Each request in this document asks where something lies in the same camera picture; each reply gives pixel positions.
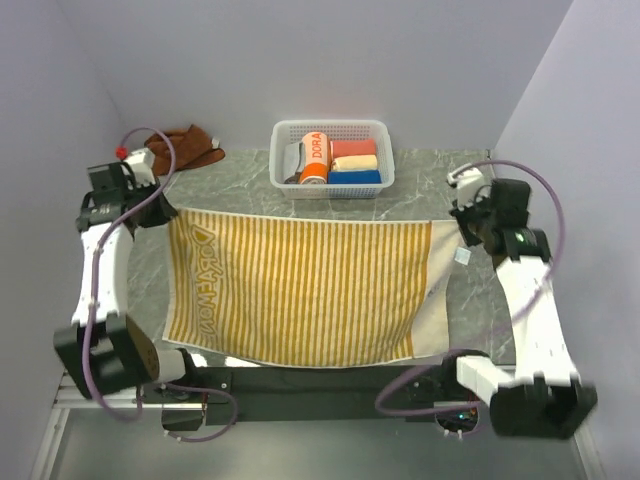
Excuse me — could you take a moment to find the yellow striped Doraemon towel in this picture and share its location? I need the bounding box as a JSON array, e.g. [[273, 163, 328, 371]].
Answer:
[[163, 209, 461, 368]]

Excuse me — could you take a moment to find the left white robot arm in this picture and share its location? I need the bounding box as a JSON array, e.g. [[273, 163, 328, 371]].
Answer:
[[53, 149, 201, 402]]

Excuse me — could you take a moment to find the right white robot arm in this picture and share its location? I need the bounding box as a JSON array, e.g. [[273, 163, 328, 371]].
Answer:
[[439, 169, 598, 440]]

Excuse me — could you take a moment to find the brown crumpled towel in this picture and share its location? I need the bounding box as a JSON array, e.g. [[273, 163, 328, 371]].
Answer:
[[144, 124, 226, 176]]

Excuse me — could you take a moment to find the blue rolled towel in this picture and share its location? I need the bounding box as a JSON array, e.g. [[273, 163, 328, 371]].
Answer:
[[328, 170, 382, 185]]

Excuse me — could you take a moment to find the cream rolled towel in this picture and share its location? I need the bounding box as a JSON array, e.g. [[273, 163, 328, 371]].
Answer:
[[331, 154, 378, 172]]

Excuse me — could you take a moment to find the grey rolled towel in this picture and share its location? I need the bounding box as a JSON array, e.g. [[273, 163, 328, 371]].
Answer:
[[282, 141, 306, 184]]

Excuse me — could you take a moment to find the white plastic basket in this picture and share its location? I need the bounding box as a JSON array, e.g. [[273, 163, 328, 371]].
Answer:
[[269, 120, 395, 199]]

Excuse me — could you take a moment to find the orange white rolled towel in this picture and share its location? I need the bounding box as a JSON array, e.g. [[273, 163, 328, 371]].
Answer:
[[299, 132, 332, 185]]

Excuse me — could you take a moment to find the red rolled towel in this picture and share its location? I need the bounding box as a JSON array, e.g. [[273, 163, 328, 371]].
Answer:
[[331, 138, 376, 159]]

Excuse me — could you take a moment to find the black base beam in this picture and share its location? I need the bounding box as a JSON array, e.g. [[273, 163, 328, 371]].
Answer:
[[142, 366, 480, 434]]

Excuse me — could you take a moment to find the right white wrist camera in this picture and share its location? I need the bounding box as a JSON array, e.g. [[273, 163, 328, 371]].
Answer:
[[447, 164, 491, 211]]

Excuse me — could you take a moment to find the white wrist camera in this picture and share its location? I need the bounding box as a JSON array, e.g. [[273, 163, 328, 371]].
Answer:
[[447, 164, 491, 211], [115, 146, 156, 187]]

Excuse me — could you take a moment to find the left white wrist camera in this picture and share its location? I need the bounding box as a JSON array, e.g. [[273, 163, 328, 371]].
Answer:
[[115, 146, 156, 187]]

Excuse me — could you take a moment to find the aluminium rail frame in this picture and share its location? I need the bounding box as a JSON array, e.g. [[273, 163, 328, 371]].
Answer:
[[29, 372, 202, 480]]

